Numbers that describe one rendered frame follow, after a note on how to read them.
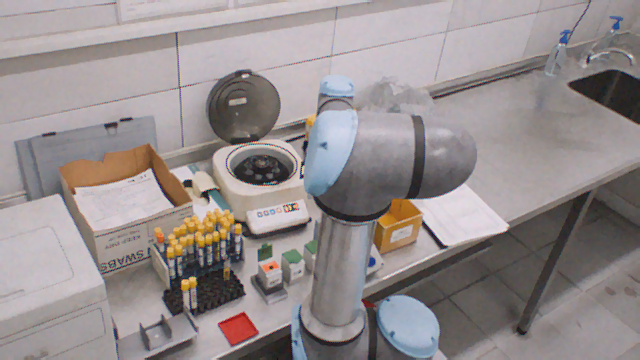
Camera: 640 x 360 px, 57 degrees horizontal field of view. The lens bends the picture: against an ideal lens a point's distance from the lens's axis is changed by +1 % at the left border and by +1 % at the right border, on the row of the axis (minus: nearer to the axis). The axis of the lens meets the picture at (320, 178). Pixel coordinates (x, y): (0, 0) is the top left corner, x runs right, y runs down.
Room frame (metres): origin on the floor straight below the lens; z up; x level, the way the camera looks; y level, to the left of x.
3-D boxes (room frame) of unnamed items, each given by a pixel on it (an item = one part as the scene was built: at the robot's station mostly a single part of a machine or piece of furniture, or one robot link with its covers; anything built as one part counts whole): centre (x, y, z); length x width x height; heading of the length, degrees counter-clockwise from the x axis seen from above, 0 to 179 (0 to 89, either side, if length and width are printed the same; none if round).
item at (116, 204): (1.12, 0.48, 0.95); 0.29 x 0.25 x 0.15; 38
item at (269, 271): (0.96, 0.09, 0.92); 0.05 x 0.04 x 0.06; 37
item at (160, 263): (1.02, 0.27, 0.91); 0.20 x 0.10 x 0.07; 128
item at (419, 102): (1.83, -0.30, 0.94); 0.20 x 0.17 x 0.14; 100
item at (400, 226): (1.21, -0.19, 0.92); 0.13 x 0.13 x 0.10; 35
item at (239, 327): (0.83, 0.14, 0.88); 0.07 x 0.07 x 0.01; 38
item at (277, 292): (0.96, 0.09, 0.89); 0.09 x 0.05 x 0.04; 37
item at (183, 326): (0.75, 0.32, 0.92); 0.21 x 0.07 x 0.05; 128
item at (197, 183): (1.22, 0.32, 0.92); 0.24 x 0.12 x 0.10; 38
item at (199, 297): (0.92, 0.24, 0.93); 0.17 x 0.09 x 0.11; 129
